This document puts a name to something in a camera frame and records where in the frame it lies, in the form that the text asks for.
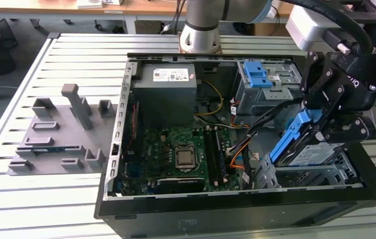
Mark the grey parts rack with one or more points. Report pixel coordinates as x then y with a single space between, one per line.
64 134

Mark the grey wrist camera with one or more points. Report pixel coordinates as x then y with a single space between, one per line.
303 30

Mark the black CPU socket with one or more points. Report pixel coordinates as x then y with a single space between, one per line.
184 146

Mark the metal optical drive cage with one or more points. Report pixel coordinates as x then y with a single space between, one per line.
270 95

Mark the blue drive latch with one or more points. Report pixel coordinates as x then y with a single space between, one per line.
255 74

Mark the black PC case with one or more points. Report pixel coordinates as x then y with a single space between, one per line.
207 214

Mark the hard disk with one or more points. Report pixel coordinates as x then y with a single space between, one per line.
317 154

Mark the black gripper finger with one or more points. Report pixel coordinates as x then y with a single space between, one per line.
350 129
319 82

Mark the black graphics card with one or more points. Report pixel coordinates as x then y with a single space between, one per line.
178 185

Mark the metal disk bay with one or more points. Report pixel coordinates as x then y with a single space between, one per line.
306 171

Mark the black RAM stick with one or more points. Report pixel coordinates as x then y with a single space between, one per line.
219 154

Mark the silver CPU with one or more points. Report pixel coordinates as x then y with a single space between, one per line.
185 158

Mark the green motherboard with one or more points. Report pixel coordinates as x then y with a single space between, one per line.
161 149

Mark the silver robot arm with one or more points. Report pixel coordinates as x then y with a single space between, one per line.
201 37

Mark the white box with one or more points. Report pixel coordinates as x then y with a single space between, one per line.
89 4

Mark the grey power supply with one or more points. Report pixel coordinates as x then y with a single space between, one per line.
164 104

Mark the wooden desk white frame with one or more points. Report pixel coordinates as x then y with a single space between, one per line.
41 7
154 12

